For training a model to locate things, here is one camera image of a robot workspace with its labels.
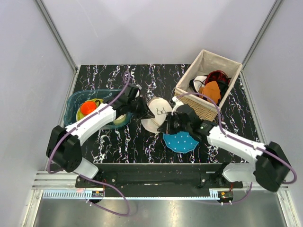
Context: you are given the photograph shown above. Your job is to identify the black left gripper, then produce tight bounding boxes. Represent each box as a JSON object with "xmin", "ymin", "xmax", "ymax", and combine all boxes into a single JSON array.
[{"xmin": 127, "ymin": 95, "xmax": 154, "ymax": 120}]

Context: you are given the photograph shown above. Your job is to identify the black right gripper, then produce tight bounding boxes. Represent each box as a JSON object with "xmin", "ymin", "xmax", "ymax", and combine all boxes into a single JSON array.
[{"xmin": 158, "ymin": 112, "xmax": 191, "ymax": 135}]

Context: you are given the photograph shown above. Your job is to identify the white mesh laundry bag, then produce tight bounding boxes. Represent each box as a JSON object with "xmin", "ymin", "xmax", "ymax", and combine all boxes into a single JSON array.
[{"xmin": 141, "ymin": 97, "xmax": 172, "ymax": 133}]

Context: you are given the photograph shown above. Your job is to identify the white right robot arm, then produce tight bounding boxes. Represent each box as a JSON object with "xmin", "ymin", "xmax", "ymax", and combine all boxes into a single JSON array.
[{"xmin": 158, "ymin": 105, "xmax": 291, "ymax": 192}]

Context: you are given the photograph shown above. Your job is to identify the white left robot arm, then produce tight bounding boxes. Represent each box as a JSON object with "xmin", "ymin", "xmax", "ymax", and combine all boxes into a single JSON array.
[{"xmin": 46, "ymin": 84, "xmax": 155, "ymax": 187}]

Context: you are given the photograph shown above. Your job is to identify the blue polka dot plate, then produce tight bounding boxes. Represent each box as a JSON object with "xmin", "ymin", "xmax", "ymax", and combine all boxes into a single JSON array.
[{"xmin": 163, "ymin": 132, "xmax": 199, "ymax": 154}]

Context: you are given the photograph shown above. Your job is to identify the cream mug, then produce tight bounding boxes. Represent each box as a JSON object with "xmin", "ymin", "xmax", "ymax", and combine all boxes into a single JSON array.
[{"xmin": 113, "ymin": 114, "xmax": 126, "ymax": 125}]

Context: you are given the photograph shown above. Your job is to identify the orange cup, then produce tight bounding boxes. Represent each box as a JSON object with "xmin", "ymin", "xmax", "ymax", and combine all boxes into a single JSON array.
[{"xmin": 80, "ymin": 101, "xmax": 97, "ymax": 115}]

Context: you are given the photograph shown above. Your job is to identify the white garment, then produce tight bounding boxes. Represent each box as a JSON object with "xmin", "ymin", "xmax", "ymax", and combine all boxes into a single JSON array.
[{"xmin": 189, "ymin": 75, "xmax": 207, "ymax": 93}]

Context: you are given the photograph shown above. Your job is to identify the orange cloth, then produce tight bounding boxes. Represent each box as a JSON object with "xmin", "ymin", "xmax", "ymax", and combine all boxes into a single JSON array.
[{"xmin": 199, "ymin": 81, "xmax": 221, "ymax": 104}]

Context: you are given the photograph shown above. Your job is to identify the yellow green bowl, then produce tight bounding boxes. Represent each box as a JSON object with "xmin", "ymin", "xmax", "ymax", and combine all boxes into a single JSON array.
[{"xmin": 76, "ymin": 98, "xmax": 103, "ymax": 121}]

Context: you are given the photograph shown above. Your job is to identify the wicker basket with liner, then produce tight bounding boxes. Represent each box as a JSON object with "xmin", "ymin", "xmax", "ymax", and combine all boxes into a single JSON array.
[{"xmin": 175, "ymin": 50, "xmax": 242, "ymax": 121}]

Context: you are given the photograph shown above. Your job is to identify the teal plastic tub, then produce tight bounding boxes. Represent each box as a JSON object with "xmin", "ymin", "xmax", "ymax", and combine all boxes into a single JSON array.
[{"xmin": 63, "ymin": 89, "xmax": 132, "ymax": 130}]

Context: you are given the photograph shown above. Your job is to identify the red black garment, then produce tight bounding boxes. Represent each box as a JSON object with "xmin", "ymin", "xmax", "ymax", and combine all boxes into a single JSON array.
[{"xmin": 205, "ymin": 70, "xmax": 231, "ymax": 91}]

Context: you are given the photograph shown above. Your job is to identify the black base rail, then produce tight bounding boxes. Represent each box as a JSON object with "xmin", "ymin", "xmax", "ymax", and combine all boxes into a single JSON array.
[{"xmin": 75, "ymin": 162, "xmax": 244, "ymax": 198}]

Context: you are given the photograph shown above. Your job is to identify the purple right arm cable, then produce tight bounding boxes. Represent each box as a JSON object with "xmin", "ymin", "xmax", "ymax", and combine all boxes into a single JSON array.
[{"xmin": 172, "ymin": 92, "xmax": 298, "ymax": 206}]

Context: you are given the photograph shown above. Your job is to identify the left aluminium frame post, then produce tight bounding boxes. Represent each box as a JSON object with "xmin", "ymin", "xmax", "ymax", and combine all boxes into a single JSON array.
[{"xmin": 34, "ymin": 0, "xmax": 78, "ymax": 72}]

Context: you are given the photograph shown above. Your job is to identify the aluminium frame post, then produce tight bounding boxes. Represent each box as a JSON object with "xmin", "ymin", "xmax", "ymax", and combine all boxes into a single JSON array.
[
  {"xmin": 34, "ymin": 0, "xmax": 78, "ymax": 72},
  {"xmin": 242, "ymin": 0, "xmax": 284, "ymax": 69}
]

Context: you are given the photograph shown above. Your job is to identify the right aluminium frame post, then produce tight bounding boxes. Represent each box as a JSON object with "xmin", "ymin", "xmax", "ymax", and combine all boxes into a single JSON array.
[{"xmin": 242, "ymin": 0, "xmax": 284, "ymax": 69}]

